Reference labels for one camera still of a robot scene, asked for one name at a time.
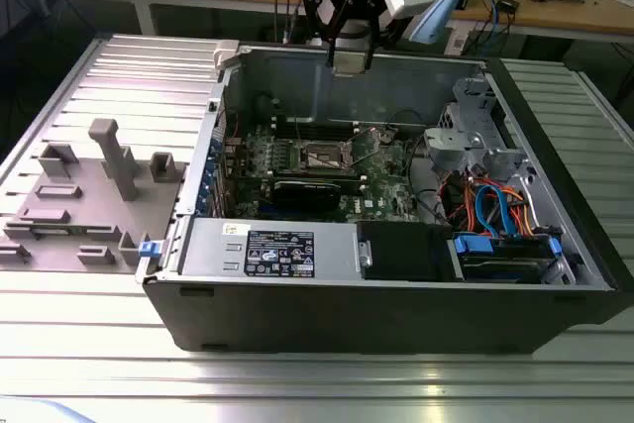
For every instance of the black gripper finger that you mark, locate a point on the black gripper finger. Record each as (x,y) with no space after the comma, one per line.
(372,41)
(331,54)

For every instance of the white label card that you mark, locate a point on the white label card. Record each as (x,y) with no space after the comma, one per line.
(455,41)

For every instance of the silver drive cage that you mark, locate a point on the silver drive cage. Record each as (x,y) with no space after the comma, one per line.
(465,88)

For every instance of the green motherboard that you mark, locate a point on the green motherboard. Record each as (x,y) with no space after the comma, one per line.
(386,180)

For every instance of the small black box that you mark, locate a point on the small black box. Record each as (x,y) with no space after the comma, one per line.
(508,5)

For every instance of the black graphics card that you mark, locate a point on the black graphics card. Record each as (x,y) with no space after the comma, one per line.
(302,195)

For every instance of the black drive bay box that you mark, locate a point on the black drive bay box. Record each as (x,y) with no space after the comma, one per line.
(401,249)

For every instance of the silver power supply unit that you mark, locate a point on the silver power supply unit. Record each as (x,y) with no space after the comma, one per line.
(213,244)

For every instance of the hard disk in blue carrier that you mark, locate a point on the hard disk in blue carrier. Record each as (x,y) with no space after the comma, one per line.
(475,244)

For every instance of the black open PC case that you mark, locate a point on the black open PC case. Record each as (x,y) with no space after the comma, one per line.
(347,314)

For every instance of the blue case latch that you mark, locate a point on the blue case latch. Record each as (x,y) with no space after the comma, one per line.
(150,249)

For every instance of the grey parts rack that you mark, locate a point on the grey parts rack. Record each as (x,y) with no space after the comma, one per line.
(99,225)

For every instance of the silver cage bracket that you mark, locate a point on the silver cage bracket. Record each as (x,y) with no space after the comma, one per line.
(446,138)

